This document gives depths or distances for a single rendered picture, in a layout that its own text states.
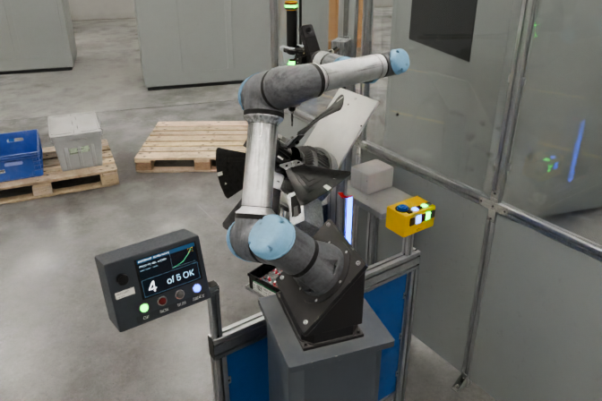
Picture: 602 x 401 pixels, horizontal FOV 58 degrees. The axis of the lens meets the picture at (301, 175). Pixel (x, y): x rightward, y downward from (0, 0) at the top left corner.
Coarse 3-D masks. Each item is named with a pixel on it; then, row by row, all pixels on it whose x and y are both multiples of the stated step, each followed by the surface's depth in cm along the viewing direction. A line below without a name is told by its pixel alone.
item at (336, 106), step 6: (342, 96) 211; (336, 102) 209; (342, 102) 203; (330, 108) 206; (336, 108) 201; (324, 114) 205; (330, 114) 201; (318, 120) 204; (306, 126) 208; (300, 132) 210
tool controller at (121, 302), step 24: (168, 240) 148; (192, 240) 148; (96, 264) 145; (120, 264) 138; (144, 264) 141; (168, 264) 145; (192, 264) 149; (120, 288) 139; (168, 288) 146; (120, 312) 139; (144, 312) 143; (168, 312) 147
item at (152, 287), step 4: (156, 276) 143; (144, 280) 142; (148, 280) 142; (152, 280) 143; (156, 280) 144; (144, 284) 142; (148, 284) 142; (152, 284) 143; (156, 284) 144; (160, 284) 144; (144, 288) 142; (148, 288) 143; (152, 288) 143; (156, 288) 144; (160, 288) 144; (144, 292) 142; (148, 292) 143; (152, 292) 143; (156, 292) 144; (160, 292) 145; (144, 296) 142; (148, 296) 143
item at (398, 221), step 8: (408, 200) 207; (416, 200) 207; (424, 200) 207; (392, 208) 202; (408, 208) 202; (424, 208) 202; (432, 208) 203; (392, 216) 202; (400, 216) 198; (408, 216) 197; (416, 216) 199; (392, 224) 203; (400, 224) 199; (408, 224) 199; (416, 224) 201; (424, 224) 204; (432, 224) 207; (400, 232) 200; (408, 232) 200; (416, 232) 203
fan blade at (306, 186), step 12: (288, 168) 207; (300, 168) 206; (312, 168) 206; (324, 168) 205; (300, 180) 199; (312, 180) 197; (324, 180) 196; (336, 180) 194; (300, 192) 193; (312, 192) 192; (324, 192) 190; (300, 204) 190
